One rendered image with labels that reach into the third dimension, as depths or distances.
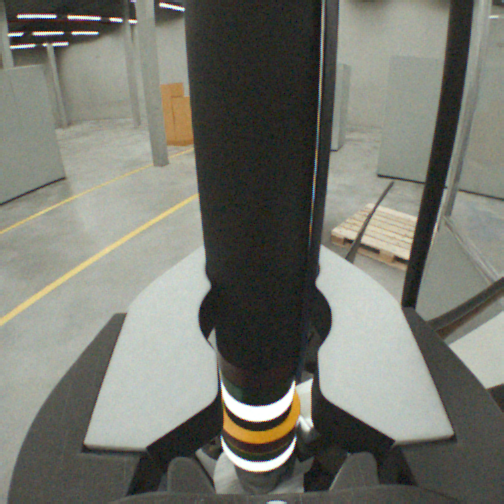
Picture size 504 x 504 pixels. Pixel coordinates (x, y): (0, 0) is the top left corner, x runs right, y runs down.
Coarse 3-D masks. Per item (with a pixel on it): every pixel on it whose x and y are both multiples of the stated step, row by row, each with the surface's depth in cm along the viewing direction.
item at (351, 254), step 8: (392, 184) 36; (384, 192) 37; (376, 208) 36; (368, 216) 37; (360, 232) 36; (360, 240) 43; (352, 248) 36; (352, 256) 41; (352, 264) 48; (312, 328) 36; (320, 344) 42
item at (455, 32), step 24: (456, 0) 8; (456, 24) 9; (456, 48) 9; (456, 72) 9; (456, 96) 10; (456, 120) 10; (432, 144) 12; (432, 168) 12; (432, 192) 12; (432, 216) 13; (408, 264) 15; (408, 288) 15; (456, 312) 21
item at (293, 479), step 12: (300, 384) 18; (300, 420) 17; (300, 432) 17; (312, 432) 16; (300, 444) 17; (312, 444) 17; (324, 444) 17; (288, 456) 19; (300, 456) 17; (312, 456) 17; (216, 468) 21; (228, 468) 21; (288, 468) 20; (300, 468) 19; (216, 480) 20; (228, 480) 20; (288, 480) 20; (300, 480) 20; (216, 492) 19; (228, 492) 19; (240, 492) 19; (276, 492) 19; (288, 492) 19; (300, 492) 19
